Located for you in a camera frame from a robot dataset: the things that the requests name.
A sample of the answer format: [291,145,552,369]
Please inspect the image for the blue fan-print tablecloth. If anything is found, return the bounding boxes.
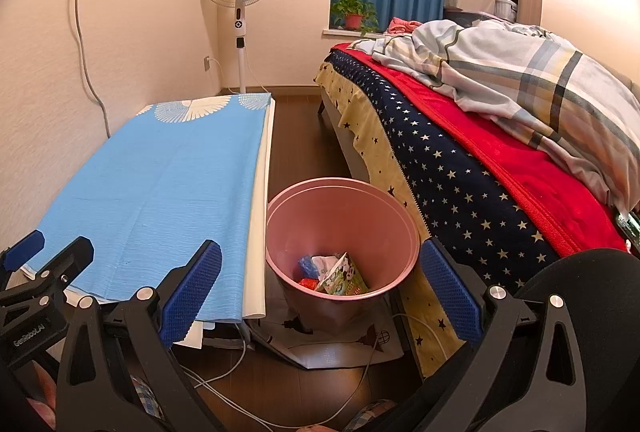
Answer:
[22,93,273,324]

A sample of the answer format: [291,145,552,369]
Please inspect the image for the green snack packet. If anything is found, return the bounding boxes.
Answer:
[316,253,370,297]

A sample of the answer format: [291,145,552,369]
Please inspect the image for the plaid quilt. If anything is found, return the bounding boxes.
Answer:
[350,19,640,215]

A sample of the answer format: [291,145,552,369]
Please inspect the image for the person's left forearm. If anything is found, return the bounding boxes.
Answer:
[27,369,58,428]

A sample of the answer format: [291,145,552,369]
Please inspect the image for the grey bed frame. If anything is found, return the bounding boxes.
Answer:
[316,87,372,184]

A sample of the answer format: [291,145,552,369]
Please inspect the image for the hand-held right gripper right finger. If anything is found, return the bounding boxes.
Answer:
[419,237,587,432]

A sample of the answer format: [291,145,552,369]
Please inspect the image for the potted green plant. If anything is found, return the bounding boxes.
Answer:
[330,0,381,33]

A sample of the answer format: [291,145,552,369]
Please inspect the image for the pink cloth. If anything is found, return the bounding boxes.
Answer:
[387,17,423,34]

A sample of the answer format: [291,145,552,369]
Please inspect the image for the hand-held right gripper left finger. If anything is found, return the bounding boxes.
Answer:
[55,239,224,432]

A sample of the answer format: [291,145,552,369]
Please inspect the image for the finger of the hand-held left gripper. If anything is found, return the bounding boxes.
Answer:
[0,229,47,283]
[0,235,95,311]

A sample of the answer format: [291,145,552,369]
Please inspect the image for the white printed cardboard sheet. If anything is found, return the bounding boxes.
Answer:
[250,297,405,370]

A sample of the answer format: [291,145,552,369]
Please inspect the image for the white floor cable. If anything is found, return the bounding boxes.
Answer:
[180,312,446,429]
[190,319,248,388]

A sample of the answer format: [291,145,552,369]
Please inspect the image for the dark storage box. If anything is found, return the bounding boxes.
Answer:
[442,7,496,23]

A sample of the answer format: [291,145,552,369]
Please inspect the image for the green printed object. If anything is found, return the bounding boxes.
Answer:
[615,207,640,248]

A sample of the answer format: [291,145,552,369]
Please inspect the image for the red blanket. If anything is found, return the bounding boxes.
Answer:
[332,42,628,258]

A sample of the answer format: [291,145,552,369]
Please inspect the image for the pink plastic bin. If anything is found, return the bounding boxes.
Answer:
[265,178,421,335]

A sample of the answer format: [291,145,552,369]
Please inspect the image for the grey wall cable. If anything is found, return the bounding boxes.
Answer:
[72,0,112,139]

